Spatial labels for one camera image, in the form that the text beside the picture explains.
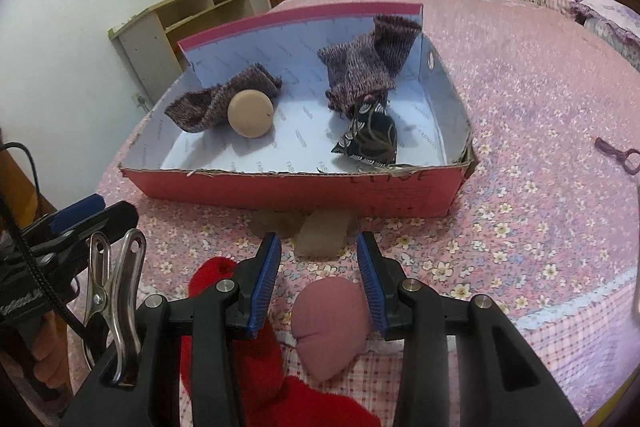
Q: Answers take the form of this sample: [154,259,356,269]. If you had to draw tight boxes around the purple hair tie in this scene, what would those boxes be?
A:
[594,136,640,176]

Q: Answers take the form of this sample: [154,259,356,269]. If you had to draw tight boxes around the metal spring clip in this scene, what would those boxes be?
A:
[81,228,147,386]

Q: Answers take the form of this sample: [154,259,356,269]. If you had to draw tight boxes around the tan sock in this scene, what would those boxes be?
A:
[294,208,360,258]

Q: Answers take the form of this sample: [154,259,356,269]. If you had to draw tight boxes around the beige sock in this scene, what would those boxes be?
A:
[227,89,276,139]

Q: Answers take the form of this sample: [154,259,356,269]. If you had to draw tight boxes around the cream shelf desk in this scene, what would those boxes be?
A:
[108,0,256,108]

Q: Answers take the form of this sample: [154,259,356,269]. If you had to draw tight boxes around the brown sock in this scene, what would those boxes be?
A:
[249,209,307,239]

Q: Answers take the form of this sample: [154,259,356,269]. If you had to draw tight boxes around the person's left hand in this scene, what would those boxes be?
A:
[29,306,76,388]

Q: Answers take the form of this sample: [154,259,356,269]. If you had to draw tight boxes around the black cable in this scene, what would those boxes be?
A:
[0,141,88,353]

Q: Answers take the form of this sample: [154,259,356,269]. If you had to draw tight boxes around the pink cardboard box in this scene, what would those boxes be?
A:
[118,1,476,219]

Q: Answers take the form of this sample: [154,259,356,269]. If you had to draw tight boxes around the dark patterned fabric pouch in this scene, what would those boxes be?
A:
[330,101,399,168]

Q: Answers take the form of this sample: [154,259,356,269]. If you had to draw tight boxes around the pink sock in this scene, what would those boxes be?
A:
[291,277,374,382]

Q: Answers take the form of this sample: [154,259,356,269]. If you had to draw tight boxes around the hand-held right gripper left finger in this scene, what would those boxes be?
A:
[58,231,283,427]

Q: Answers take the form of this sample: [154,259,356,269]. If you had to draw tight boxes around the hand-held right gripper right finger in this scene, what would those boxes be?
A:
[357,231,584,427]

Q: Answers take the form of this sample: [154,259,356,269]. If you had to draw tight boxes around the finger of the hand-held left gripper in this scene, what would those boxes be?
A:
[22,194,106,241]
[29,200,140,268]

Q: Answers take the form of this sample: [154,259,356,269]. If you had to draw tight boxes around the purple mottled knit sock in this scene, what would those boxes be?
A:
[163,62,283,134]
[317,14,421,118]

